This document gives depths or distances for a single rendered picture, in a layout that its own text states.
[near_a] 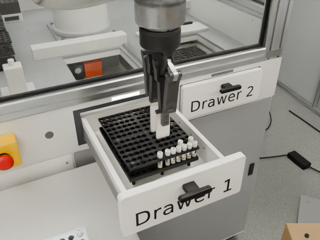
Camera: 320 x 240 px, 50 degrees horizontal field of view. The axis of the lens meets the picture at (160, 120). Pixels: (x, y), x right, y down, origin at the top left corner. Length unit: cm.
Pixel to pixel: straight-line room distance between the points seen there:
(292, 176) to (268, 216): 36
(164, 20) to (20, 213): 58
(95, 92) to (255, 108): 59
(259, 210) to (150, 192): 131
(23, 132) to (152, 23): 47
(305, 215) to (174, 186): 131
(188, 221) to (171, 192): 73
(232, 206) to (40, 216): 88
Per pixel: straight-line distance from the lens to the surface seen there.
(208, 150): 84
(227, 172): 76
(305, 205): 200
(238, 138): 128
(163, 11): 58
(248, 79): 113
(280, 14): 114
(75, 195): 92
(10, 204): 95
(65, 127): 93
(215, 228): 158
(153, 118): 73
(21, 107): 88
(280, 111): 277
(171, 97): 64
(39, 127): 92
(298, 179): 219
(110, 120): 91
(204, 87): 104
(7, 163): 87
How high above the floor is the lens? 141
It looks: 34 degrees down
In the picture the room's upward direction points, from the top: straight up
